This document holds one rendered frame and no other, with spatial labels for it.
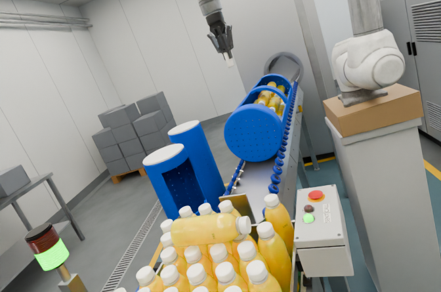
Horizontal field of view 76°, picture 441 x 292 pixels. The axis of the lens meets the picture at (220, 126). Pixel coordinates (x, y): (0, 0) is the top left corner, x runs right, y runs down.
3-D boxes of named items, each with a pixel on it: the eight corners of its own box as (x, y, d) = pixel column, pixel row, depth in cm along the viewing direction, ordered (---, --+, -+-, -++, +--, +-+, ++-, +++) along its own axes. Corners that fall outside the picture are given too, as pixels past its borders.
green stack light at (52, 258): (74, 250, 75) (65, 236, 74) (54, 270, 69) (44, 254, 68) (58, 252, 77) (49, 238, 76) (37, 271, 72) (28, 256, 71)
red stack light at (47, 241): (65, 235, 74) (58, 224, 73) (44, 254, 68) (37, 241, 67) (49, 237, 76) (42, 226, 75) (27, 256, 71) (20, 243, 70)
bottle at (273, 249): (275, 304, 70) (252, 244, 65) (272, 281, 77) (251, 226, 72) (303, 298, 69) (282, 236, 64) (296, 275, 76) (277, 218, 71)
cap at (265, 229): (258, 239, 67) (256, 232, 66) (257, 228, 70) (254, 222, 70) (274, 234, 66) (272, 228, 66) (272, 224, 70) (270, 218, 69)
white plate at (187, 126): (193, 119, 252) (193, 120, 252) (165, 131, 243) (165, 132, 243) (203, 121, 226) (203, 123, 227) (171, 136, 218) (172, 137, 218)
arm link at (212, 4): (207, 3, 125) (211, 16, 127) (194, 5, 119) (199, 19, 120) (222, -5, 120) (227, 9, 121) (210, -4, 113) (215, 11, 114)
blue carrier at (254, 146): (294, 107, 212) (290, 70, 203) (286, 161, 134) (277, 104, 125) (258, 112, 222) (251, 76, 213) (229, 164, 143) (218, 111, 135)
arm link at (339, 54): (367, 77, 136) (356, 32, 130) (387, 81, 118) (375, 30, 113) (335, 89, 138) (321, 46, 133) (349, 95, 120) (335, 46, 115)
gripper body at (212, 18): (225, 8, 121) (232, 30, 123) (210, 16, 126) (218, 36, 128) (215, 10, 115) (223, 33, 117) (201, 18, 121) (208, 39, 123)
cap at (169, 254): (159, 262, 71) (156, 256, 71) (167, 250, 75) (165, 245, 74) (171, 262, 69) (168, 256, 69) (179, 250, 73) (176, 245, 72)
